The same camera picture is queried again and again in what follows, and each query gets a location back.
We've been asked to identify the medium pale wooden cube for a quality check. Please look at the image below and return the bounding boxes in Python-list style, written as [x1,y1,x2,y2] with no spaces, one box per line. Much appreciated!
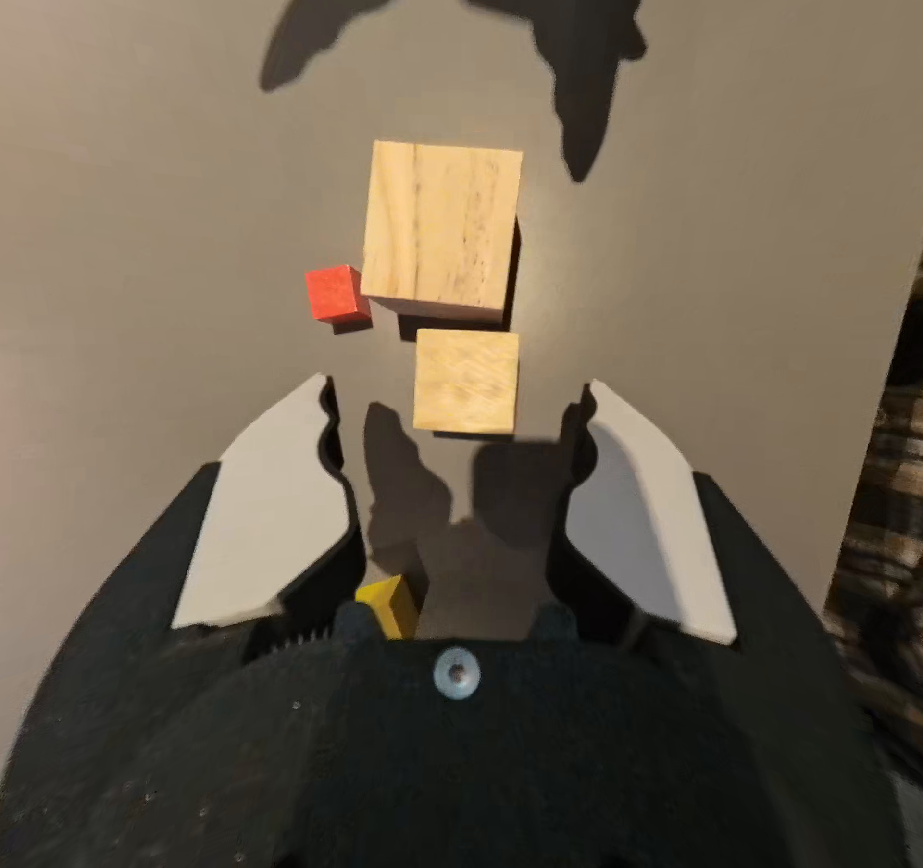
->
[412,328,521,441]

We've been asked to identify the small yellow wooden cube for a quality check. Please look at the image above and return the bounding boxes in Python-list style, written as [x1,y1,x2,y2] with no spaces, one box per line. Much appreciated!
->
[354,573,421,640]

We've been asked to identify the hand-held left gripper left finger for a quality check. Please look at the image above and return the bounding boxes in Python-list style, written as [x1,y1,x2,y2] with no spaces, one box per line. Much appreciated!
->
[170,372,369,638]

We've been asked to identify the large pale wooden cube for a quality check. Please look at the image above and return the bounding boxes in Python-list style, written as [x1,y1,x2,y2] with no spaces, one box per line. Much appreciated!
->
[360,139,524,326]

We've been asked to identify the small red wooden cube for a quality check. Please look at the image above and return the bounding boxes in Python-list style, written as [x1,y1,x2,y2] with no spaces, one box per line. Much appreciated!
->
[304,264,373,325]

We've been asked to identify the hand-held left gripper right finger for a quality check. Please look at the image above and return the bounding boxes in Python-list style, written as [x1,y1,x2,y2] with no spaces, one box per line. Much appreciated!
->
[545,378,739,651]

